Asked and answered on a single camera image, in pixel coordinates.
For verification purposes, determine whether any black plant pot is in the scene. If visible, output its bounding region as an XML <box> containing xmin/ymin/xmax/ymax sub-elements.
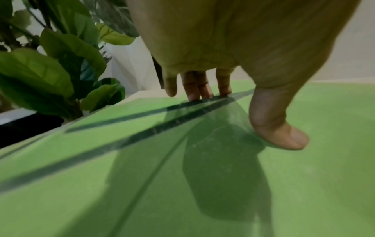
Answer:
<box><xmin>0</xmin><ymin>112</ymin><xmax>65</xmax><ymax>149</ymax></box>

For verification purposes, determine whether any person's left hand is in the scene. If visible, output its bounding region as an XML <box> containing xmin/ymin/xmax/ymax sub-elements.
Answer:
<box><xmin>126</xmin><ymin>0</ymin><xmax>361</xmax><ymax>150</ymax></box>

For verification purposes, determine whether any green leafy potted plant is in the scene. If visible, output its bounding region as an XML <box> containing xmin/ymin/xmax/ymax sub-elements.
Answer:
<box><xmin>0</xmin><ymin>0</ymin><xmax>140</xmax><ymax>121</ymax></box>

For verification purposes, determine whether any green mat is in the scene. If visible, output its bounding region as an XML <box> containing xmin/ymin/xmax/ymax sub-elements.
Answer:
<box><xmin>0</xmin><ymin>80</ymin><xmax>375</xmax><ymax>237</ymax></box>

